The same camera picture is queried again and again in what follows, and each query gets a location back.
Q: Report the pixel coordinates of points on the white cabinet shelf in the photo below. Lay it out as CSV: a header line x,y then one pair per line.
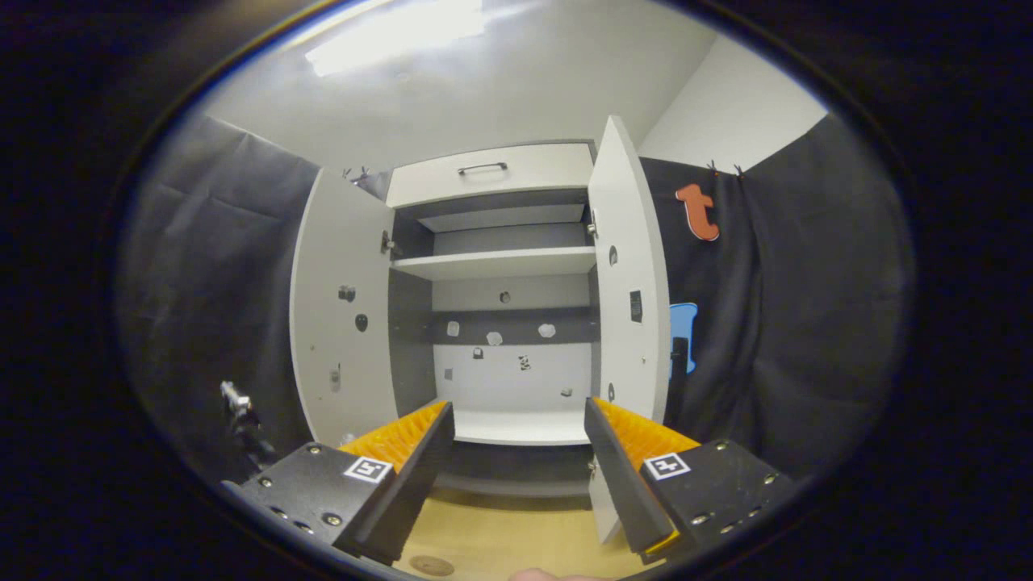
x,y
496,264

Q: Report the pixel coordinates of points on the round wooden coaster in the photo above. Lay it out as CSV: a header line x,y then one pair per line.
x,y
431,566

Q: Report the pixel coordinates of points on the white cabinet door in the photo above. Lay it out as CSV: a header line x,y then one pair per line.
x,y
339,258
629,242

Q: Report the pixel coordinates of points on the white grey cabinet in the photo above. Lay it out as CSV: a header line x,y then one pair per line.
x,y
520,424

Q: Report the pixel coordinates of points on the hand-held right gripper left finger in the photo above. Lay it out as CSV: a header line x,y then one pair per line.
x,y
416,472

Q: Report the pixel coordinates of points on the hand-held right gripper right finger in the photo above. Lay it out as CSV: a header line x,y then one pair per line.
x,y
625,476

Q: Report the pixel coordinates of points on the white cabinet drawer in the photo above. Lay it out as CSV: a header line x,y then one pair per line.
x,y
533,173

